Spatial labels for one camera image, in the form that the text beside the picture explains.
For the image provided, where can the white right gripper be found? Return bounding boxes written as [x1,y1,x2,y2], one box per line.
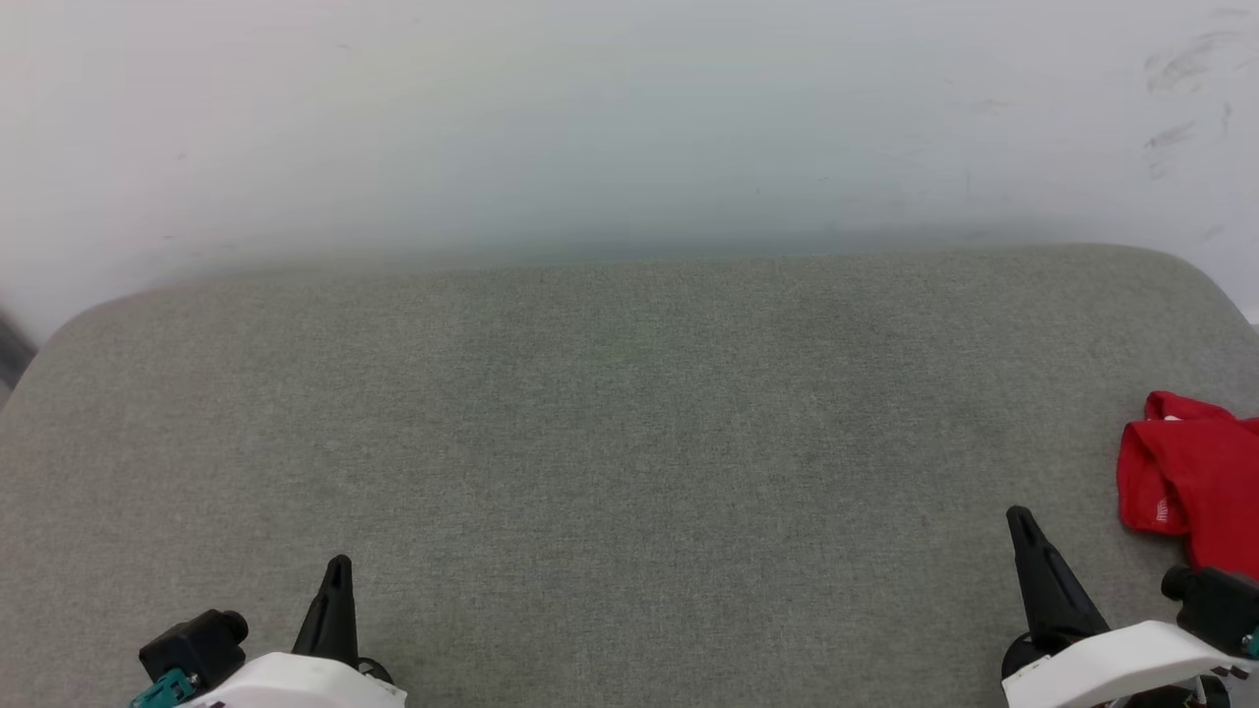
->
[1000,505,1259,708]

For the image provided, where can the red basketball jersey white trim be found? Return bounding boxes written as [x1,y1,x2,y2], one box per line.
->
[1116,390,1259,583]

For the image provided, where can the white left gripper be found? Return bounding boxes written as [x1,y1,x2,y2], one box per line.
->
[197,555,407,708]

